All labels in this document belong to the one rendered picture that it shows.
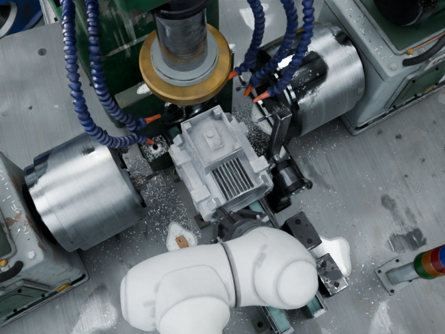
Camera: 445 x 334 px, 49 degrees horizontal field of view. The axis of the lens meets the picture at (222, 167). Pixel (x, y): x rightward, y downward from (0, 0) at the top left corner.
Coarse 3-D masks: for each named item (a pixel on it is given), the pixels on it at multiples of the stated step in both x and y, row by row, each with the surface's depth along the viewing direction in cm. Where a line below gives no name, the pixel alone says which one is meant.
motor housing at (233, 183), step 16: (192, 160) 116; (240, 160) 114; (192, 176) 115; (208, 176) 113; (224, 176) 112; (240, 176) 111; (256, 176) 115; (224, 192) 111; (240, 192) 110; (256, 192) 124; (208, 208) 114; (224, 208) 125; (240, 208) 125
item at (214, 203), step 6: (228, 114) 118; (228, 120) 117; (174, 138) 116; (180, 138) 115; (180, 144) 116; (264, 174) 114; (258, 180) 113; (264, 180) 112; (258, 186) 113; (216, 198) 111; (258, 198) 125; (210, 204) 111; (216, 204) 110; (210, 210) 111
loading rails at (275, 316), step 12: (168, 132) 135; (168, 144) 139; (252, 204) 128; (264, 204) 127; (276, 228) 125; (312, 300) 120; (264, 312) 118; (276, 312) 119; (312, 312) 119; (324, 312) 118; (252, 324) 128; (264, 324) 128; (276, 324) 119; (288, 324) 119
